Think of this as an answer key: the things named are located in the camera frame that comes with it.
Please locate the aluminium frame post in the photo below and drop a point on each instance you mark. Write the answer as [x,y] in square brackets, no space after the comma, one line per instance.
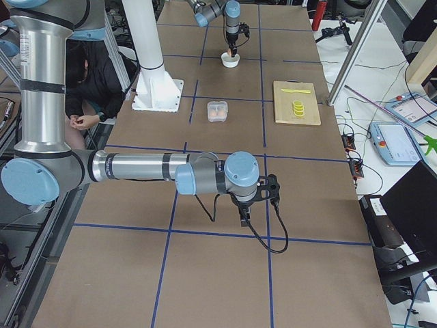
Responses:
[375,9]

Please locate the teach pendant near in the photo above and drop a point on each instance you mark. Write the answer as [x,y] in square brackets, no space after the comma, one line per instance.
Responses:
[395,145]

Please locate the yellow plastic knife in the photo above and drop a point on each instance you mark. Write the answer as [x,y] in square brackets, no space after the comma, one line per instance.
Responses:
[295,91]

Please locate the white bowl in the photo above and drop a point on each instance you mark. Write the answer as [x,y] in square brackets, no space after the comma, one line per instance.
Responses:
[228,61]

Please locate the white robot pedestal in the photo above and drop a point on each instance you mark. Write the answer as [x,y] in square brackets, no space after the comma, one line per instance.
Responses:
[155,90]

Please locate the wooden cutting board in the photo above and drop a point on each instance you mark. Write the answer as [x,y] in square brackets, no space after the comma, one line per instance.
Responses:
[286,113]

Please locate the black box on table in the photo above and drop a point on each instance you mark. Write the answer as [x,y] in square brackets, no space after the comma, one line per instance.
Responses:
[381,229]

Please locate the seated person in black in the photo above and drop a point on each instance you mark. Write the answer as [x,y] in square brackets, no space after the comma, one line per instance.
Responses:
[93,91]

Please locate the teach pendant far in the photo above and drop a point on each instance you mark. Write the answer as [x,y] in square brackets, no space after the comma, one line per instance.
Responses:
[413,108]

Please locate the clear plastic egg box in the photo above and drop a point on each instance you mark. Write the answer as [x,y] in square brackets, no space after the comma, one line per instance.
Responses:
[217,111]

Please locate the red bottle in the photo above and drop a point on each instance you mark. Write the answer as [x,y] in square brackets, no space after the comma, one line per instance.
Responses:
[319,14]

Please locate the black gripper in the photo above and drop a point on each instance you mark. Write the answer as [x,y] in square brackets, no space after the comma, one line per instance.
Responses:
[232,38]
[243,205]

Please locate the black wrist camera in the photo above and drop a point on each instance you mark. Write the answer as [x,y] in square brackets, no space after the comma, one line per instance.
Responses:
[267,189]
[244,29]

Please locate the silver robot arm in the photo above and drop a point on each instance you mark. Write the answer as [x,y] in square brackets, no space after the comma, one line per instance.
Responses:
[45,166]
[205,13]

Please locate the lemon slice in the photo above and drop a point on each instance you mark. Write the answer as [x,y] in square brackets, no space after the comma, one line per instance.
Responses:
[297,103]

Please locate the teach pendant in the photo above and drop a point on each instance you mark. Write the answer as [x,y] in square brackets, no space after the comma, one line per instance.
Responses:
[395,145]
[413,108]

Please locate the reacher grabber stick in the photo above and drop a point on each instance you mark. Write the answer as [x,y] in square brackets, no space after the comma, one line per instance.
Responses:
[431,142]

